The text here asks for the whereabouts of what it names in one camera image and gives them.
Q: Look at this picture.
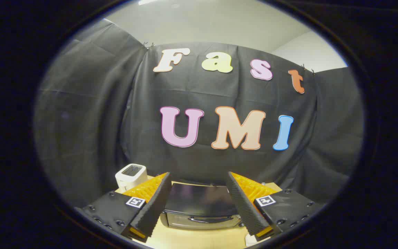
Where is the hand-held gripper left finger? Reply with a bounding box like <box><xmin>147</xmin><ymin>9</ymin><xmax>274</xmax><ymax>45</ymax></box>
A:
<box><xmin>76</xmin><ymin>172</ymin><xmax>172</xmax><ymax>242</ymax></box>

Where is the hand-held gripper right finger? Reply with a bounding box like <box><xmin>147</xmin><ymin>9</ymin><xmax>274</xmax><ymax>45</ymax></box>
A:
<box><xmin>226</xmin><ymin>171</ymin><xmax>324</xmax><ymax>242</ymax></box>

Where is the black toaster oven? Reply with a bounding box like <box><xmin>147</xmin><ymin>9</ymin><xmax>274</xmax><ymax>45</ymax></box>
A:
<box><xmin>160</xmin><ymin>182</ymin><xmax>246</xmax><ymax>230</ymax></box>

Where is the white pop-up toaster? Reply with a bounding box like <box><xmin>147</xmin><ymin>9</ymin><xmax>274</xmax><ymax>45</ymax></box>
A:
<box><xmin>115</xmin><ymin>164</ymin><xmax>148</xmax><ymax>193</ymax></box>

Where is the black backdrop cloth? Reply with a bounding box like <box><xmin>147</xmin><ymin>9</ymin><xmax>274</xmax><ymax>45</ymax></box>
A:
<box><xmin>33</xmin><ymin>19</ymin><xmax>364</xmax><ymax>208</ymax></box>

